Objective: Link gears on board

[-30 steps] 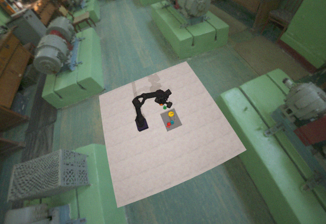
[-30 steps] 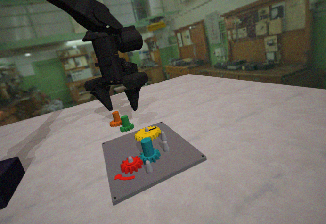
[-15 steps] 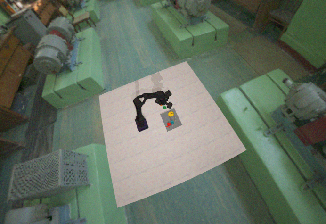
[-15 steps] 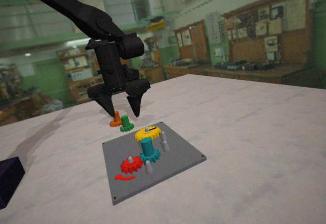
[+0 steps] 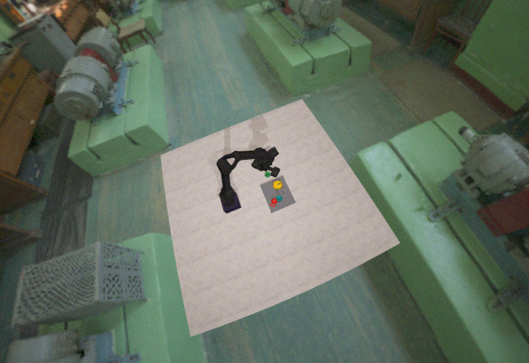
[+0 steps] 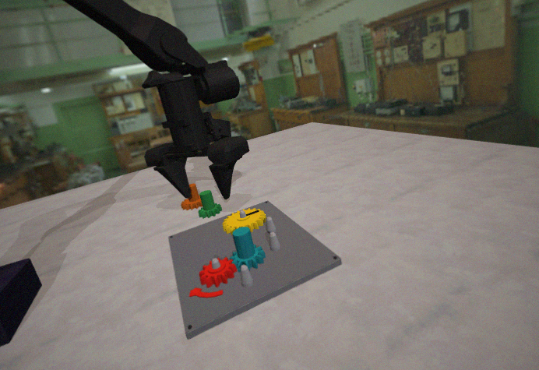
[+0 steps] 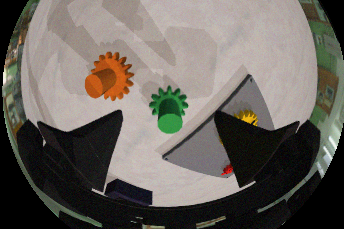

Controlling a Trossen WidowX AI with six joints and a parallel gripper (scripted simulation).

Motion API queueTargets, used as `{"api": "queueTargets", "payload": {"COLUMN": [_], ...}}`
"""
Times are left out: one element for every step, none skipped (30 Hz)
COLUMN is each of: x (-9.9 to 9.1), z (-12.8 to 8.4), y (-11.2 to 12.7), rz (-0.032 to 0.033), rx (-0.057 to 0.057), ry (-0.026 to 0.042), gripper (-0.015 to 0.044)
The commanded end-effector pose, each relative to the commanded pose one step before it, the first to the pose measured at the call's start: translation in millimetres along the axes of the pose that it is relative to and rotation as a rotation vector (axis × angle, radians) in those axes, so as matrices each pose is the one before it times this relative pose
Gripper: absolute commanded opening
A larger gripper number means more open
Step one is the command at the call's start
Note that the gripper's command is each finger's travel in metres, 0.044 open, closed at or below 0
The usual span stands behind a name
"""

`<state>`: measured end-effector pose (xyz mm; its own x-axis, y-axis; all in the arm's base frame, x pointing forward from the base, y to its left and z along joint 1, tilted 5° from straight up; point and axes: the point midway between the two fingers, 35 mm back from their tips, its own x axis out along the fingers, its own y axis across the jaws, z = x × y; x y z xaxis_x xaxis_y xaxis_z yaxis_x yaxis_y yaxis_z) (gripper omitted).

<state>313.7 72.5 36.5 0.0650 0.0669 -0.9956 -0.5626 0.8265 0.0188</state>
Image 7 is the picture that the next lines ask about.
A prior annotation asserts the orange gear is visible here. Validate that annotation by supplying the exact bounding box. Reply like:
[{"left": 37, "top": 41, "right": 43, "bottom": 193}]
[{"left": 85, "top": 51, "right": 135, "bottom": 101}]

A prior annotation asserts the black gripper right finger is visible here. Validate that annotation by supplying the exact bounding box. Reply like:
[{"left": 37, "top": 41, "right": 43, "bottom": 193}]
[{"left": 213, "top": 111, "right": 299, "bottom": 188}]

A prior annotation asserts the yellow gear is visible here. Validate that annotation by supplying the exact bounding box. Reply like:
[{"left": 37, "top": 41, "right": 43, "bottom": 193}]
[{"left": 219, "top": 108, "right": 258, "bottom": 147}]

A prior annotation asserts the green gear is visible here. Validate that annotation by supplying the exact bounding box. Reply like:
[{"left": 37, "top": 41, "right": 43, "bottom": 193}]
[{"left": 150, "top": 85, "right": 189, "bottom": 133}]

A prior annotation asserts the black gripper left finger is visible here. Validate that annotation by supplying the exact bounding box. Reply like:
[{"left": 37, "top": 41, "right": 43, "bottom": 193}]
[{"left": 36, "top": 110, "right": 123, "bottom": 193}]

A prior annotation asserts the red gear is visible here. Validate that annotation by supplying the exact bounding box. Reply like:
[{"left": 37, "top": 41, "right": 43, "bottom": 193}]
[{"left": 223, "top": 163, "right": 232, "bottom": 175}]

